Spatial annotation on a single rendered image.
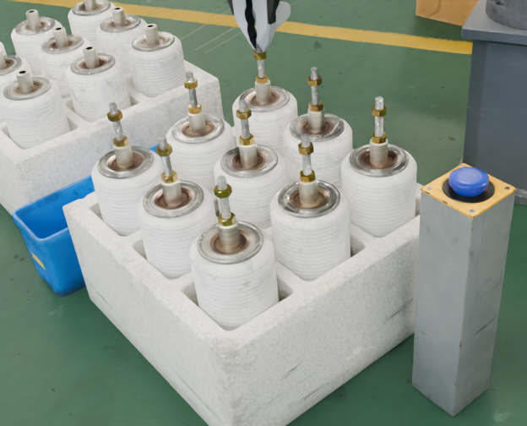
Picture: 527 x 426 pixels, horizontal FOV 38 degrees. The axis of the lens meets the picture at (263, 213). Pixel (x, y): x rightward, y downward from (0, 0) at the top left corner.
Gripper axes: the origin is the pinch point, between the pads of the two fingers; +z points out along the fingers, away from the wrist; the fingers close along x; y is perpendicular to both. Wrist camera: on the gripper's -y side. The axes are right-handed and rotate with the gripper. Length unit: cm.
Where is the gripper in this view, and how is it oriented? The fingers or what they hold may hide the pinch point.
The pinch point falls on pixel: (255, 43)
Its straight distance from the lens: 109.0
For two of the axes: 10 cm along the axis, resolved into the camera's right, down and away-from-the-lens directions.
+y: 6.6, -5.0, 5.7
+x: -7.5, -3.4, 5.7
